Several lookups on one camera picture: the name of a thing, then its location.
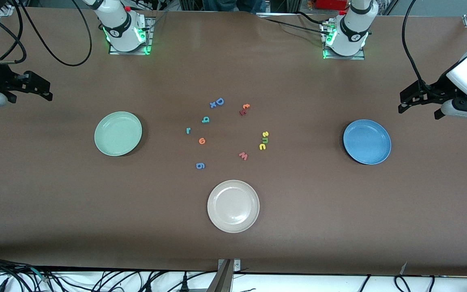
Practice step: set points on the blue foam letter D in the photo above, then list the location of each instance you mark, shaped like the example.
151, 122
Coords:
219, 101

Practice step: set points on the blue plate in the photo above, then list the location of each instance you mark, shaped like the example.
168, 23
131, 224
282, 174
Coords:
367, 142

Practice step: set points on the blue foam numeral six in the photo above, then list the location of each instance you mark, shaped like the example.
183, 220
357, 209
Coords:
200, 165

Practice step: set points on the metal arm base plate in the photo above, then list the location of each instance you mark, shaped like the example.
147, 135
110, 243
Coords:
151, 36
345, 57

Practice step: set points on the black power plug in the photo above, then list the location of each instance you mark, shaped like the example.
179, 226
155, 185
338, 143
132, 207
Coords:
184, 282

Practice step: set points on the pale green plate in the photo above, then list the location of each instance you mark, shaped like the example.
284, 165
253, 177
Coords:
118, 134

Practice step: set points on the red background object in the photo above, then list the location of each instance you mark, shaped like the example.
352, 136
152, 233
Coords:
330, 4

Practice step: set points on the beige plate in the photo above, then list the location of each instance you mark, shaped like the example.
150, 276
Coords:
233, 206

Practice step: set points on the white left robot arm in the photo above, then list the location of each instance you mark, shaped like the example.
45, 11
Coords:
351, 30

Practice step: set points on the brown table cover sheet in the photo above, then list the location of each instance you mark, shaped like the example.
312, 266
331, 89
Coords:
339, 223

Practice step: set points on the metal bracket plate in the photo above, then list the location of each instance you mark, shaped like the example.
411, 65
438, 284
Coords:
236, 265

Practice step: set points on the person in blue jeans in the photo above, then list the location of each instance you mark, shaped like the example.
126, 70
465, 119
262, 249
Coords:
217, 5

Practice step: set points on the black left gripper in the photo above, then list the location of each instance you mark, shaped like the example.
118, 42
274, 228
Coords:
437, 89

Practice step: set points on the grey tape flap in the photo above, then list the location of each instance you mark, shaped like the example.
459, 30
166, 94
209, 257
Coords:
404, 267

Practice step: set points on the pink foam letter W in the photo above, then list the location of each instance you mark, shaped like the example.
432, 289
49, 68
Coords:
243, 156

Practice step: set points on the aluminium frame beam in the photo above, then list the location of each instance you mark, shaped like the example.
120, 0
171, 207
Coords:
221, 280

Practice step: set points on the teal foam letter b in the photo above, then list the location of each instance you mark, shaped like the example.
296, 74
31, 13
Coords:
205, 119

